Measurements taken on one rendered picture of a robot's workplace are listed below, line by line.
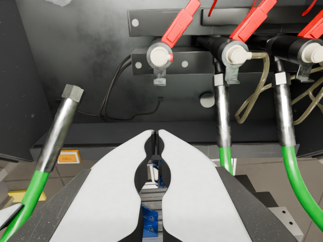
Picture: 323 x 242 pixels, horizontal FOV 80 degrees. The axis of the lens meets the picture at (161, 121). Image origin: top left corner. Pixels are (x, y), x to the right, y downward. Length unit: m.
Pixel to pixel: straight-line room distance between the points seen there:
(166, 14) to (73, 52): 0.28
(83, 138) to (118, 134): 0.09
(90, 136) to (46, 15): 0.29
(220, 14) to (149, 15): 0.11
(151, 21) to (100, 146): 0.29
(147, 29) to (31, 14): 0.30
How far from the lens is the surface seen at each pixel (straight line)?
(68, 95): 0.23
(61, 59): 0.55
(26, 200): 0.24
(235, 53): 0.22
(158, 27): 0.34
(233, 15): 0.34
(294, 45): 0.27
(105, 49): 0.51
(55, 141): 0.23
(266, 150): 0.51
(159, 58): 0.20
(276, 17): 0.36
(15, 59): 0.53
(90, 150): 0.48
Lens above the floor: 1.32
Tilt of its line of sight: 63 degrees down
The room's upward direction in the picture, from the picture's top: 180 degrees counter-clockwise
